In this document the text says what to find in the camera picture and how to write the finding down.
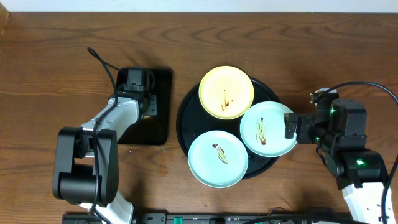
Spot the light green plate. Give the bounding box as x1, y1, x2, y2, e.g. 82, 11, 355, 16
239, 101, 297, 157
188, 130, 248, 188

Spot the yellow plate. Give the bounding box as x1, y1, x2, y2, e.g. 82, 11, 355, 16
198, 65, 254, 119

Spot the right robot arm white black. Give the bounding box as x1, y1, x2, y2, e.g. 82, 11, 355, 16
284, 99, 396, 223

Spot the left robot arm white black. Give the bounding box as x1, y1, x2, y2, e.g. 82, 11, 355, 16
52, 97, 141, 223

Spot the black round tray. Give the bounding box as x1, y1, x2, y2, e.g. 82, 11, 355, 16
176, 85, 278, 179

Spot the black rectangular tray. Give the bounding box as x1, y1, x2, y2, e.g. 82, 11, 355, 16
118, 68, 172, 145

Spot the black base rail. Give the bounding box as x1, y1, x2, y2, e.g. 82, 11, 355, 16
62, 212, 368, 224

